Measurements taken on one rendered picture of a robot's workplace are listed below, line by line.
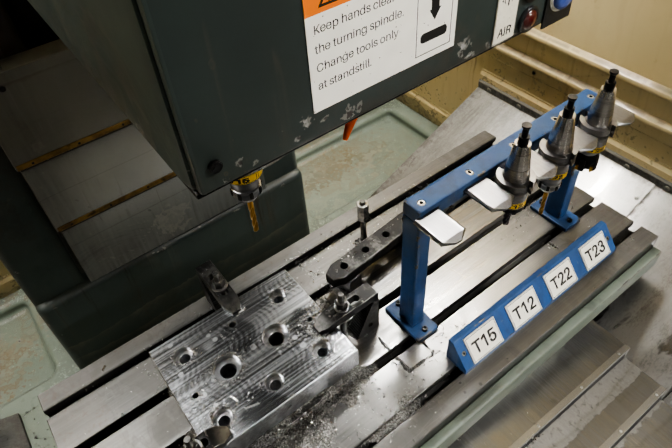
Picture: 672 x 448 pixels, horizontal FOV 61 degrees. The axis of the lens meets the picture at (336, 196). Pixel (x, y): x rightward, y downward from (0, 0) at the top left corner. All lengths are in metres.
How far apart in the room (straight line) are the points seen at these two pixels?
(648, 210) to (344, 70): 1.22
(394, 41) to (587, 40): 1.11
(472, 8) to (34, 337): 1.48
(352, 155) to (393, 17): 1.53
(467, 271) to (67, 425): 0.82
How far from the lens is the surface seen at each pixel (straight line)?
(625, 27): 1.50
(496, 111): 1.78
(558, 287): 1.22
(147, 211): 1.29
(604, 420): 1.32
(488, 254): 1.27
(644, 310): 1.49
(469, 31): 0.55
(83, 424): 1.17
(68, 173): 1.17
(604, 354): 1.40
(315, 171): 1.93
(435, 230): 0.88
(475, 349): 1.09
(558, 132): 1.01
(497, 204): 0.93
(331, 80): 0.45
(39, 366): 1.70
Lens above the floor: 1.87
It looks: 44 degrees down
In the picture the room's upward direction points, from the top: 5 degrees counter-clockwise
